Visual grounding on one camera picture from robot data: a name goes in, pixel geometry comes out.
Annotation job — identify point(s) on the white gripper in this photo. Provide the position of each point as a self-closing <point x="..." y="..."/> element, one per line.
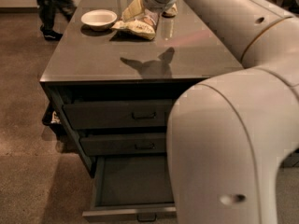
<point x="158" y="3"/>

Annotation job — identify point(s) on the brown chip bag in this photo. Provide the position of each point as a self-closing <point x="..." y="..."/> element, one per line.
<point x="144" y="25"/>

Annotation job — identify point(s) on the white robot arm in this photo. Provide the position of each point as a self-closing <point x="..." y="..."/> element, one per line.
<point x="228" y="135"/>

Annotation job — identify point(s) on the dark drawer cabinet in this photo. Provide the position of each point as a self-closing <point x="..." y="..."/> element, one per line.
<point x="89" y="66"/>

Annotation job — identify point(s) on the top left drawer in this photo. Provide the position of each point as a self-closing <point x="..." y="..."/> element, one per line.
<point x="118" y="114"/>

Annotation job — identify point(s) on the middle left drawer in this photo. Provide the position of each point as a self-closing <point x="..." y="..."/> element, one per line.
<point x="120" y="144"/>

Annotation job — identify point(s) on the open bottom left drawer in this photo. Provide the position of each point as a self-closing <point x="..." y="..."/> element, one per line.
<point x="134" y="187"/>

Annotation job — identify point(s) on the white bowl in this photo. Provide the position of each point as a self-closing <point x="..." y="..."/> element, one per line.
<point x="100" y="19"/>

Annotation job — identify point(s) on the walking person legs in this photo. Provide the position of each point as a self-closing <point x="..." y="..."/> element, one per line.
<point x="47" y="11"/>

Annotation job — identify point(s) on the black bin beside cabinet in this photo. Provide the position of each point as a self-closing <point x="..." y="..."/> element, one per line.
<point x="49" y="121"/>

